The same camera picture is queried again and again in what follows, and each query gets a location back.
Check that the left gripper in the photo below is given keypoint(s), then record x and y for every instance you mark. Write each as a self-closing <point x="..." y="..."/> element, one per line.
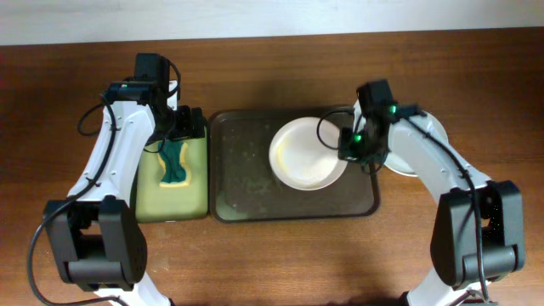
<point x="187" y="126"/>

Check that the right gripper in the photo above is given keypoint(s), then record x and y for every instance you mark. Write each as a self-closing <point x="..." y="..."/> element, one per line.
<point x="346" y="154"/>

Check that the green yellow scrub sponge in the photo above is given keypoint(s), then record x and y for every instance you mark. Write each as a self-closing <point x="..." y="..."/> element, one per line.
<point x="172" y="159"/>

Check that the pale pink plate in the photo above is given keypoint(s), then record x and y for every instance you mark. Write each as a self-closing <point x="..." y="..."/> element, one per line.
<point x="301" y="155"/>

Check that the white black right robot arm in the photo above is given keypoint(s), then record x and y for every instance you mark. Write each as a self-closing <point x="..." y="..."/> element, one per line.
<point x="478" y="232"/>

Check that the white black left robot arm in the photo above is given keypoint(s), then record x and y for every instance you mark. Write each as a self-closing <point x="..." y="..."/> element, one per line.
<point x="96" y="240"/>

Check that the small black tray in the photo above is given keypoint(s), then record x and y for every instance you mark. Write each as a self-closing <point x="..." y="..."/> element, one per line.
<point x="171" y="182"/>

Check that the yellow-green foam pad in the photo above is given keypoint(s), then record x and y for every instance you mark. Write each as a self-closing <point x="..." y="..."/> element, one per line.
<point x="154" y="204"/>

